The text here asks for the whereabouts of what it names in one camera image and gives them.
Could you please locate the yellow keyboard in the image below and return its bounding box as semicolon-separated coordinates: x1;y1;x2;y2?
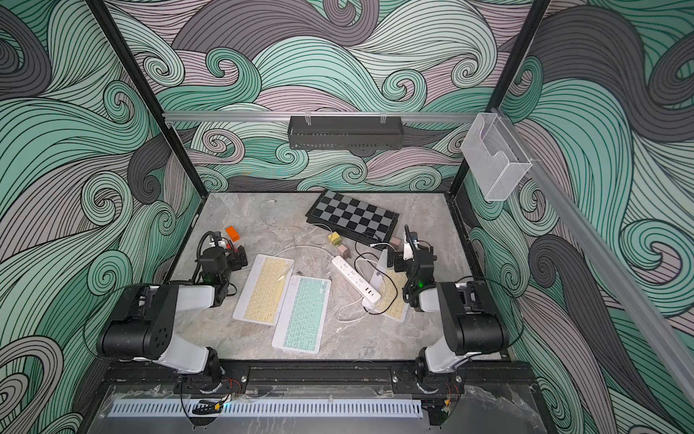
363;249;410;323
232;254;295;327

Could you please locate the white power strip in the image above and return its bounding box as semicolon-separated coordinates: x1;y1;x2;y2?
331;256;381;305

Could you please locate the black usb cable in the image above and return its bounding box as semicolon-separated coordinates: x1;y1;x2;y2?
354;241;402;316

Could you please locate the yellow plug adapter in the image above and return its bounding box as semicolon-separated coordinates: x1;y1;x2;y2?
328;231;343;246

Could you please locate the white charging cable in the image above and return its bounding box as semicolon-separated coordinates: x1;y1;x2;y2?
259;197;391;324

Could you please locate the green white keyboard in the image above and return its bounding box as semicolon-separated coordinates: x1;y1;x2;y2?
272;275;331;354

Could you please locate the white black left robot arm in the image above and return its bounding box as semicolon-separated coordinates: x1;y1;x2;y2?
96;231;249;393

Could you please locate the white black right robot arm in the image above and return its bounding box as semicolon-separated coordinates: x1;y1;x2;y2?
394;226;511;393

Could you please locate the orange tag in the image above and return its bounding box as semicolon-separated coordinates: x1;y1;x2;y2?
225;226;240;242

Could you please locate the black white chessboard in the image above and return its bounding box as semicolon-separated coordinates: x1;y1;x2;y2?
305;190;399;245

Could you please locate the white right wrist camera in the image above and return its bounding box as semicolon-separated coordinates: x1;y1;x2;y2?
403;233;419;260

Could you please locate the clear plastic wall box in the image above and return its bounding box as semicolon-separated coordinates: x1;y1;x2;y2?
461;111;532;202

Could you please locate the black wall tray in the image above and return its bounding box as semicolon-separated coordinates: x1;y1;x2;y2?
287;117;405;151

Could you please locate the aluminium rail back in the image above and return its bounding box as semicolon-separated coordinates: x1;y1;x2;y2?
163;110;477;124

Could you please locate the aluminium rail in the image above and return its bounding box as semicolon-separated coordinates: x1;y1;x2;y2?
491;108;693;403
163;110;477;124

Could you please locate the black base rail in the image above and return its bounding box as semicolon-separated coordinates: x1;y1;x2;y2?
99;359;540;397

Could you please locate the white slotted cable duct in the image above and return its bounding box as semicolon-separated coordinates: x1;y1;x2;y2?
106;399;424;419

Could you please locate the aluminium rail right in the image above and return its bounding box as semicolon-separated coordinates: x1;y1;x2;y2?
491;108;693;403

